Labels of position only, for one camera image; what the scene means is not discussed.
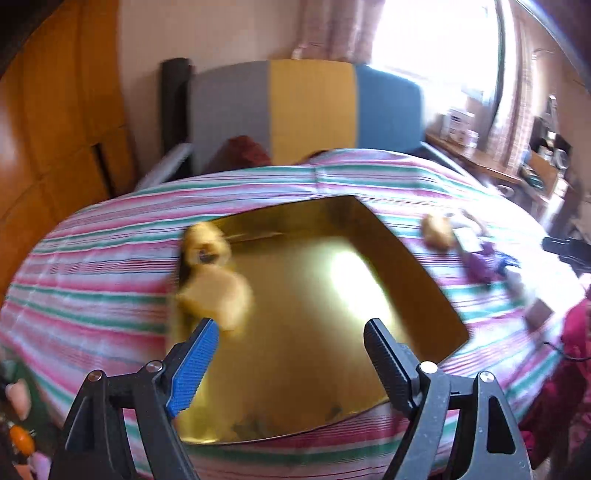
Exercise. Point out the wooden wardrobe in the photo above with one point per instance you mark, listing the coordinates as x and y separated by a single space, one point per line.
55 115

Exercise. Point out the gold metal box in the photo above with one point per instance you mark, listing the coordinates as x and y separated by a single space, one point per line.
300 346

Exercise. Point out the pink checked curtain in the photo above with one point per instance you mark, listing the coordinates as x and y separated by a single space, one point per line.
510 92

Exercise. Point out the yellow plush duck toy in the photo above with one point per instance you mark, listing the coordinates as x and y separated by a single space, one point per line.
217 295

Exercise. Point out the white cardboard box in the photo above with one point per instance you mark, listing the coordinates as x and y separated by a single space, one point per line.
461 124

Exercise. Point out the dark red pillow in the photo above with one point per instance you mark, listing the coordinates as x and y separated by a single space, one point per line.
244 152

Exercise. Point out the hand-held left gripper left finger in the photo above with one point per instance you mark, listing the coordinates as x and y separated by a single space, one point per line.
196 364

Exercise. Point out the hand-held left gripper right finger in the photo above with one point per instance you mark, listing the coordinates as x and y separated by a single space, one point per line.
385 364

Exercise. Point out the pink heart toy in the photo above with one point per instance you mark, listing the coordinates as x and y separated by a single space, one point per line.
19 399

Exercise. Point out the pink green striped bed sheet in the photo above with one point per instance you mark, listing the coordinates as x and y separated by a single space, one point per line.
115 258

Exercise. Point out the purple cloth item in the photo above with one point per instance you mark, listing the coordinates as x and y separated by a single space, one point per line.
485 265

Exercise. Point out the orange toy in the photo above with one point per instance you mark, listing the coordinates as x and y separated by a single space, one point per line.
22 439

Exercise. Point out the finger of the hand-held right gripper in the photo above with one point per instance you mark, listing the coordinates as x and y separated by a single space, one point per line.
565 247

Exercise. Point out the pink patterned curtain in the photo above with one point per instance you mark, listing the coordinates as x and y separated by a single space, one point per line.
337 27

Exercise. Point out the pink quilt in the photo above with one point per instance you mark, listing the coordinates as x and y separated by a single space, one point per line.
572 369

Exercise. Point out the beige rolled socks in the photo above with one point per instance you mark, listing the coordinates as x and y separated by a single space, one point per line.
466 221

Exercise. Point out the wooden desk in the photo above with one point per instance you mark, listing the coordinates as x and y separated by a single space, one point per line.
480 164

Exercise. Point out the grey bed rail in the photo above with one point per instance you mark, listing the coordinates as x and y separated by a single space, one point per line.
166 166

